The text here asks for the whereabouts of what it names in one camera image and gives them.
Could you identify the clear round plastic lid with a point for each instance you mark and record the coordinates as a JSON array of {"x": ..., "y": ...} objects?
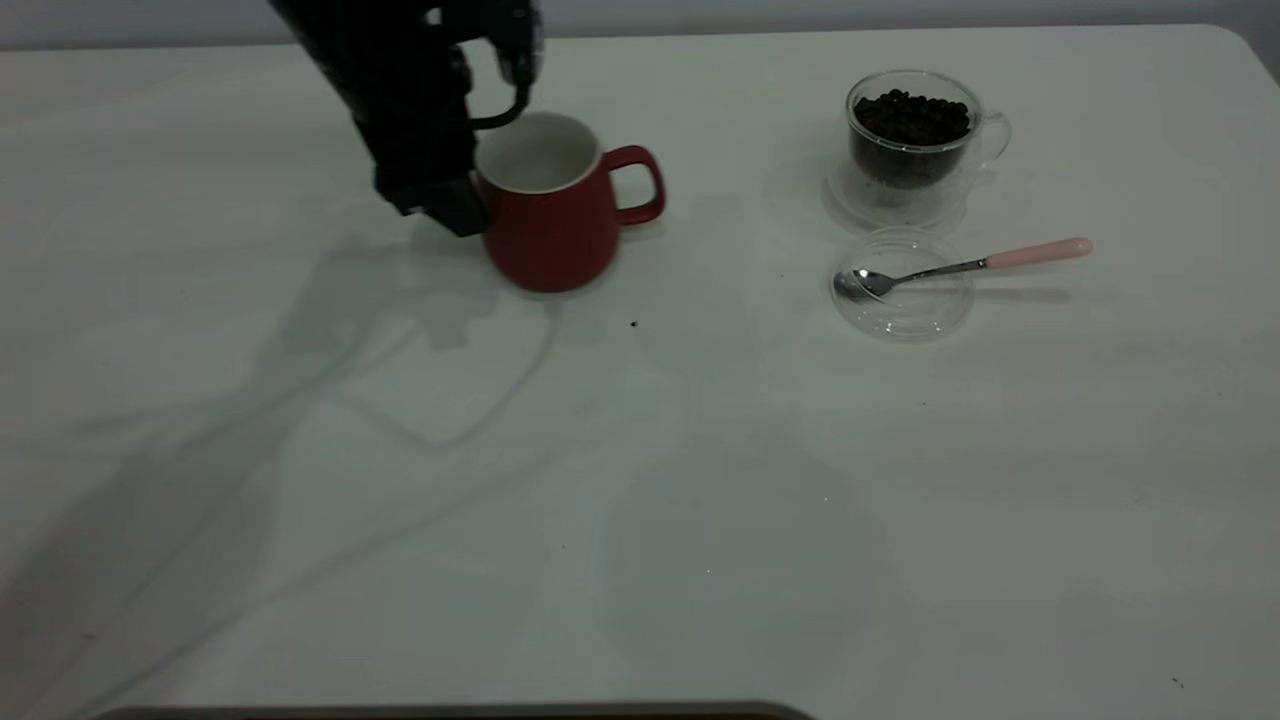
[{"x": 910, "y": 320}]

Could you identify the dark coffee beans pile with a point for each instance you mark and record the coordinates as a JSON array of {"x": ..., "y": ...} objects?
[{"x": 910, "y": 130}]

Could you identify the clear glass saucer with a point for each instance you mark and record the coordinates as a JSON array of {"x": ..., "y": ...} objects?
[{"x": 848, "y": 205}]

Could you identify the red ceramic mug white inside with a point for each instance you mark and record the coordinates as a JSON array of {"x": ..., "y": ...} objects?
[{"x": 560, "y": 240}]

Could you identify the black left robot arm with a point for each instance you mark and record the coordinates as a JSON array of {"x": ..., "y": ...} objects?
[{"x": 360, "y": 40}]

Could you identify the left wrist camera grey cylinder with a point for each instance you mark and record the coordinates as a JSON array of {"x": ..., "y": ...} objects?
[{"x": 520, "y": 40}]

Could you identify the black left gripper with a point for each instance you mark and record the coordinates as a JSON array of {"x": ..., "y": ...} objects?
[{"x": 420, "y": 150}]

